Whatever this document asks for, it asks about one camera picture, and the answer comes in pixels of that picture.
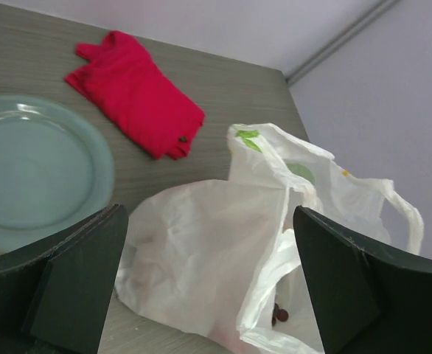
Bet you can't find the white lemon print plastic bag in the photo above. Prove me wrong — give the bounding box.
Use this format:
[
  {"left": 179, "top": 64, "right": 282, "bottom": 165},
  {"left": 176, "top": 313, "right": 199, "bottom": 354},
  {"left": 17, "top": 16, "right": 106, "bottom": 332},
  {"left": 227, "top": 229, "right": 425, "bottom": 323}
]
[{"left": 115, "top": 123, "right": 424, "bottom": 353}]

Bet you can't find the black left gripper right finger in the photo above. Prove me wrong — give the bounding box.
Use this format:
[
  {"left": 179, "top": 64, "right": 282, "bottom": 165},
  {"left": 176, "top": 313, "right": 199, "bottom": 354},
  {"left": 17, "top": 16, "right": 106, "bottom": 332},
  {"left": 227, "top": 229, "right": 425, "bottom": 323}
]
[{"left": 293, "top": 206, "right": 432, "bottom": 353}]

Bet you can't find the aluminium corner frame profile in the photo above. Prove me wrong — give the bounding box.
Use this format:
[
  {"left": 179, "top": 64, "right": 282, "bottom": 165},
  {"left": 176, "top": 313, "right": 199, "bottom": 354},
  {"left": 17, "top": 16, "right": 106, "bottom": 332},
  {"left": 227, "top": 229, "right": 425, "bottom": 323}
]
[{"left": 285, "top": 0, "right": 400, "bottom": 87}]

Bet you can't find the dark purple grape bunch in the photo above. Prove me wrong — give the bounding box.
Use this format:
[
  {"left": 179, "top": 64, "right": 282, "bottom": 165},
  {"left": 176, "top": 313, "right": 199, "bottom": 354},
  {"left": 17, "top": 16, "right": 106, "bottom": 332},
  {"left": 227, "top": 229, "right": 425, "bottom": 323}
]
[{"left": 271, "top": 302, "right": 289, "bottom": 327}]

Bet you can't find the grey glass plate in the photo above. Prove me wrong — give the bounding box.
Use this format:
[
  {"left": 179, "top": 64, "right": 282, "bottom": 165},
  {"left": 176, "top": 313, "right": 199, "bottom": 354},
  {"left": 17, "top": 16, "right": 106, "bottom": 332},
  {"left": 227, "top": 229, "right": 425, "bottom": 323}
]
[{"left": 0, "top": 94, "right": 115, "bottom": 252}]

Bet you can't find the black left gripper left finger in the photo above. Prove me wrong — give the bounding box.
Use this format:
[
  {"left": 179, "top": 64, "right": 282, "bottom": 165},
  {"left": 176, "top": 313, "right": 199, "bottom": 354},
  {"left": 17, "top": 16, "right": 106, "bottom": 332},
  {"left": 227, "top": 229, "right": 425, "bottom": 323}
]
[{"left": 0, "top": 204, "right": 128, "bottom": 353}]

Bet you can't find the folded red cloth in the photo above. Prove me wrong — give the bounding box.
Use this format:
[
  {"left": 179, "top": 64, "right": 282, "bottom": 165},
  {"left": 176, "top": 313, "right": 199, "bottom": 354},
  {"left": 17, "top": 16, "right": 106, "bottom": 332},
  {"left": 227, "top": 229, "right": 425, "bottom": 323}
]
[{"left": 65, "top": 31, "right": 205, "bottom": 159}]

